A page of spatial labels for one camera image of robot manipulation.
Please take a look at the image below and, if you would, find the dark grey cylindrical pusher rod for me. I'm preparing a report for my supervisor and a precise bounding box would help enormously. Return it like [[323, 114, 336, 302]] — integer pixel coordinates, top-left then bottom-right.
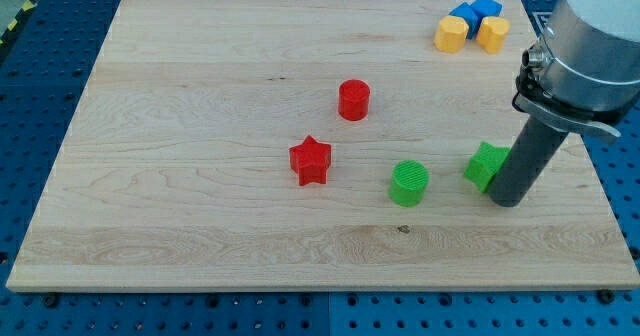
[[488, 117, 568, 207]]

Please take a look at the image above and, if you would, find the green cylinder block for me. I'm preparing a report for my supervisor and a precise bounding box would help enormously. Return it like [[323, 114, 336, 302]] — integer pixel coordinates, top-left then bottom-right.
[[388, 160, 429, 207]]

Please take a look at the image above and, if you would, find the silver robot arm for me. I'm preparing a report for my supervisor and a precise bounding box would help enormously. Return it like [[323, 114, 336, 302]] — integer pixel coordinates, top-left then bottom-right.
[[488, 0, 639, 207]]

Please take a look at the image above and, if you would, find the green star block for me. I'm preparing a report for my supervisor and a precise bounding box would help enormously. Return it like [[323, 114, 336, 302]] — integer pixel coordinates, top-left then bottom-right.
[[463, 141, 510, 193]]

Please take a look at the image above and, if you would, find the yellow heart block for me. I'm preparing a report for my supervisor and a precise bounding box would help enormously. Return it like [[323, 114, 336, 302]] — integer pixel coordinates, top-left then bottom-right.
[[476, 16, 511, 54]]

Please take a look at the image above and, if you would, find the yellow hexagon block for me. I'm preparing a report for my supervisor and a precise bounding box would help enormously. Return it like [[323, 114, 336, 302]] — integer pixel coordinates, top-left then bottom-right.
[[434, 15, 469, 53]]

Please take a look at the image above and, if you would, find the blue cube block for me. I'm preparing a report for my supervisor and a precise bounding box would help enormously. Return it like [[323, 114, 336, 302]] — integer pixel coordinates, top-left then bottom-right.
[[449, 2, 481, 39]]

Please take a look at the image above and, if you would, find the blue block behind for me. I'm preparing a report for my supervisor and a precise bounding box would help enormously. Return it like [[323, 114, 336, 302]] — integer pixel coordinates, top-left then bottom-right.
[[470, 0, 502, 19]]

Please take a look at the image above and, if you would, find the red cylinder block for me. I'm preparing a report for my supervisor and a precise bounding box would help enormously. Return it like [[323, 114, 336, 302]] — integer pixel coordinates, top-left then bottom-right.
[[338, 79, 371, 121]]

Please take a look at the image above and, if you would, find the red star block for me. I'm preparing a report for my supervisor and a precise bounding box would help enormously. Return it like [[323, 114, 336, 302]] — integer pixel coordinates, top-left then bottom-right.
[[289, 135, 332, 186]]

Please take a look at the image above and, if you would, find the wooden board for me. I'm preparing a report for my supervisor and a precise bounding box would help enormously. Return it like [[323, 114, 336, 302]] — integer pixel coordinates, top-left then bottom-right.
[[7, 0, 639, 293]]

